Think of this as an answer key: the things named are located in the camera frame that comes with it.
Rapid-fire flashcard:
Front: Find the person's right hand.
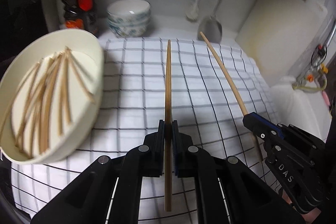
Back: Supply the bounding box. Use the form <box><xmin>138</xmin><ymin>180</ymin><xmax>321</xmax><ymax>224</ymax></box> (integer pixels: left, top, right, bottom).
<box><xmin>282</xmin><ymin>187</ymin><xmax>324</xmax><ymax>224</ymax></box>

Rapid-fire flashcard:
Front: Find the checkered white table cloth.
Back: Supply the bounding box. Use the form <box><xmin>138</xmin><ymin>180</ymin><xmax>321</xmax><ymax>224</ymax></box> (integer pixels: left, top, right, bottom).
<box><xmin>11</xmin><ymin>38</ymin><xmax>279</xmax><ymax>223</ymax></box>

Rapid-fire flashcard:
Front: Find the white cutting board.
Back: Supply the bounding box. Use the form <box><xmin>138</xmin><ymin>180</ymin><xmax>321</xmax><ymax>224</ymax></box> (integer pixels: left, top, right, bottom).
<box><xmin>235</xmin><ymin>0</ymin><xmax>327</xmax><ymax>86</ymax></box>

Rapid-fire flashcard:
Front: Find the metal spatula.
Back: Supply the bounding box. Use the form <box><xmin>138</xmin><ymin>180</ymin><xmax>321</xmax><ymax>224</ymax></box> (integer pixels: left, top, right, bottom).
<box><xmin>197</xmin><ymin>0</ymin><xmax>223</xmax><ymax>44</ymax></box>

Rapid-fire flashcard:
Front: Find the large white round tray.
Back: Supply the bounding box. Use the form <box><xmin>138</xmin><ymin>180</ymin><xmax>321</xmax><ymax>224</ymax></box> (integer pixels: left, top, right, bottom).
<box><xmin>1</xmin><ymin>29</ymin><xmax>104</xmax><ymax>164</ymax></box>

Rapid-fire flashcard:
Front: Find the bottom floral ceramic bowl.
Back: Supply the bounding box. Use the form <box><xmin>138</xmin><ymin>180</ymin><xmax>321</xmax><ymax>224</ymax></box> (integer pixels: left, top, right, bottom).
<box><xmin>108</xmin><ymin>22</ymin><xmax>148</xmax><ymax>38</ymax></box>

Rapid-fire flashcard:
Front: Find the floral ceramic bowl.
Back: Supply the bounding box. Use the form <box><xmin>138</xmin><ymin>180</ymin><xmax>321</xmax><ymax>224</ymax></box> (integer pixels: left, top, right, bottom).
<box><xmin>107</xmin><ymin>0</ymin><xmax>151</xmax><ymax>23</ymax></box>
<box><xmin>107</xmin><ymin>15</ymin><xmax>151</xmax><ymax>27</ymax></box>
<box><xmin>108</xmin><ymin>22</ymin><xmax>148</xmax><ymax>38</ymax></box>

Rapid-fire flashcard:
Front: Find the middle floral ceramic bowl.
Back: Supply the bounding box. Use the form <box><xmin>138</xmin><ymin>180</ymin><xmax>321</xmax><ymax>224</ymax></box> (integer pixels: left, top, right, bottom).
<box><xmin>107</xmin><ymin>15</ymin><xmax>151</xmax><ymax>27</ymax></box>

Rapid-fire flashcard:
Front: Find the top floral ceramic bowl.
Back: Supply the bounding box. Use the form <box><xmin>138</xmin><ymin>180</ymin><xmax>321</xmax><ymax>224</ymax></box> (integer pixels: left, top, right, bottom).
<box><xmin>107</xmin><ymin>0</ymin><xmax>151</xmax><ymax>23</ymax></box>

